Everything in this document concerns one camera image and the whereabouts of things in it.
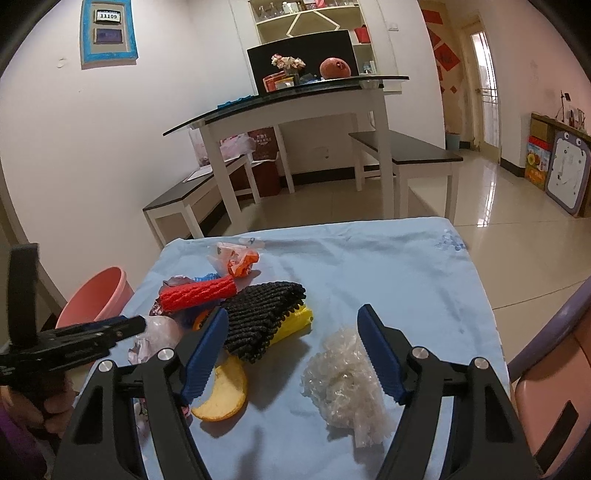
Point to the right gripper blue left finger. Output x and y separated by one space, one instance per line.
198 353

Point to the left white black bench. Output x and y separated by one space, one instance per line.
185 195

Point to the black monitor screen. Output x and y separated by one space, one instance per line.
311 48

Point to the red foam fruit net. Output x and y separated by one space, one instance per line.
176 298

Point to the blue framed meter box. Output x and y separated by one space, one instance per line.
106 36

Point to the red gift box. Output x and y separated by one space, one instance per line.
278 81

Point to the colourful toy box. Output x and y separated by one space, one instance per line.
537 161

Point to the light blue floral cloth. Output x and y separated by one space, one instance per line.
418 276

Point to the right white black bench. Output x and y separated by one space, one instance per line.
416 159

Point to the clear bubble wrap bag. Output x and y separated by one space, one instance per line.
343 385

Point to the pale orange peel slice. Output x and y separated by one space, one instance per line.
228 393

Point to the black foam fruit net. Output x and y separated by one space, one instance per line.
255 315

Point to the pink flower bouquet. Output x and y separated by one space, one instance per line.
288 64

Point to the orange white snack wrapper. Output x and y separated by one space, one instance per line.
233 259

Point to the wooden side table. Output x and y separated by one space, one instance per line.
545 128

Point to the white papers on bench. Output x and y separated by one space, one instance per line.
200 172

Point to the orange round ornament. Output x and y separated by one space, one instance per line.
335 68

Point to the dark purple foil wrapper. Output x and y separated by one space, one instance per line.
156 308

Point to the blue foam net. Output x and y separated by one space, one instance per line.
207 277

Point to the dark red box under table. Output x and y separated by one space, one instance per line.
264 161

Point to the left hand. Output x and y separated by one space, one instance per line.
55 415

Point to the pink plastic trash bucket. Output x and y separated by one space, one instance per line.
101 297

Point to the white plastic bag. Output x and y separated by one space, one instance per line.
160 332

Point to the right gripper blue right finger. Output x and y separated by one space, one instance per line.
387 350

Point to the white glass-top dining table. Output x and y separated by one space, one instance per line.
353 95

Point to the white wall shelf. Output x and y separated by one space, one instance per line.
278 20

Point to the red foil wrapper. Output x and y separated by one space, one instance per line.
142 421

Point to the white black bench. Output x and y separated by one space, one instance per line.
185 195
416 159

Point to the orange peel piece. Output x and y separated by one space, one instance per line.
200 319

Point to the white drawing board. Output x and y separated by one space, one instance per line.
569 171

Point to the pink plastic bag on bench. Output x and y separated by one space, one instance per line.
231 147

